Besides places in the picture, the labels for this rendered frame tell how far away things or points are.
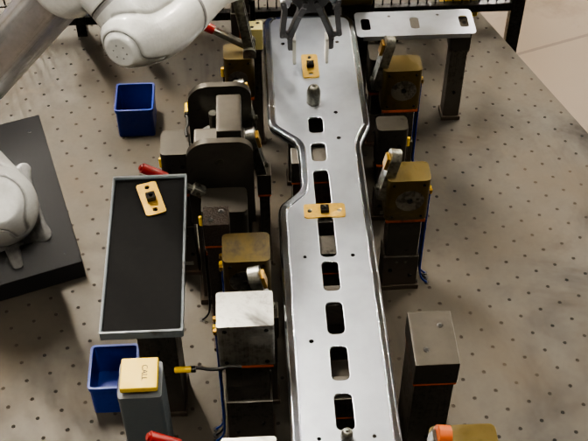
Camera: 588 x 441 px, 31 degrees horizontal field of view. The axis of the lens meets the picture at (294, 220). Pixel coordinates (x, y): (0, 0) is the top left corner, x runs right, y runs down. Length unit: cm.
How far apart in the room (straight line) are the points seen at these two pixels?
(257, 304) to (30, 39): 62
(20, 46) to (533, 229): 127
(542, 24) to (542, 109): 153
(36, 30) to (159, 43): 26
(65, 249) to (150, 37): 79
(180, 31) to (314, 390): 66
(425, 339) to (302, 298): 25
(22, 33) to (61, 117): 94
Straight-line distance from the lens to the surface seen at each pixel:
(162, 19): 180
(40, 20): 193
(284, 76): 247
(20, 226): 221
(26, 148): 246
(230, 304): 186
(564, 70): 420
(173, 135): 222
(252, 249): 198
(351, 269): 206
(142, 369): 173
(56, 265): 244
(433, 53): 305
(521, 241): 256
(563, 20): 446
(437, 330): 194
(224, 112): 209
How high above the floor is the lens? 256
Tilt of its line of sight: 47 degrees down
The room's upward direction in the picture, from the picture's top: straight up
